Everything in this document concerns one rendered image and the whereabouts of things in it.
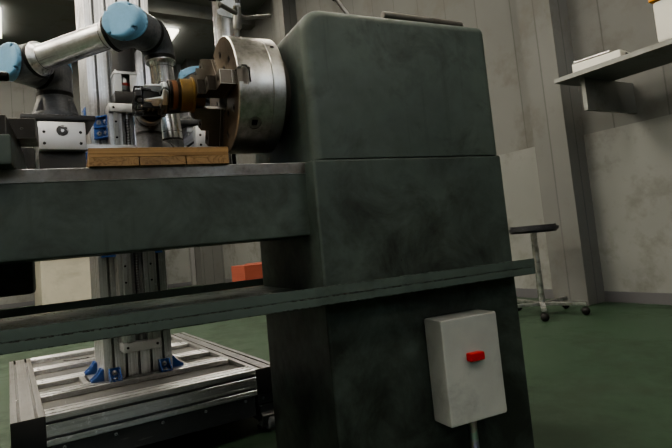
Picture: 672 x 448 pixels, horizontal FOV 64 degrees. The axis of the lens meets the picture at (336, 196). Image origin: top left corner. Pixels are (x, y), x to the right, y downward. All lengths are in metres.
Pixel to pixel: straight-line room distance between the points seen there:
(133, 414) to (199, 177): 0.93
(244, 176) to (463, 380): 0.74
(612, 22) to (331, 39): 3.49
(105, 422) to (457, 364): 1.11
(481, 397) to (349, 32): 0.99
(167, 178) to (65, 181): 0.21
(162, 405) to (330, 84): 1.18
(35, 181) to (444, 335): 0.99
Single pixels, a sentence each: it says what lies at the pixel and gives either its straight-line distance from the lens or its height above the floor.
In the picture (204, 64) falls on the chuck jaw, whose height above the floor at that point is 1.18.
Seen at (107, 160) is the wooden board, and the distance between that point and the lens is 1.26.
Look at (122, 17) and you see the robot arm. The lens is 1.80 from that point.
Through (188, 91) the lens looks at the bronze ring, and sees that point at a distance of 1.46.
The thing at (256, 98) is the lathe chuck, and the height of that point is 1.03.
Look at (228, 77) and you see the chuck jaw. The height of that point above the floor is 1.09.
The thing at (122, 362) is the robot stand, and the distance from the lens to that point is 2.26.
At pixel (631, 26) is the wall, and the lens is 4.63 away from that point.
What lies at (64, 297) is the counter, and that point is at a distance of 8.84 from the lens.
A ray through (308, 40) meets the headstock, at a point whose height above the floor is 1.17.
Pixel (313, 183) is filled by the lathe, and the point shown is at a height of 0.81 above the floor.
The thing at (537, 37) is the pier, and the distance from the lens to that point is 4.80.
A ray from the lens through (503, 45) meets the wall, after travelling 5.33.
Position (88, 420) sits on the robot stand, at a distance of 1.94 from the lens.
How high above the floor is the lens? 0.66
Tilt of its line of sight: 5 degrees up
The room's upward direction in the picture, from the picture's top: 5 degrees counter-clockwise
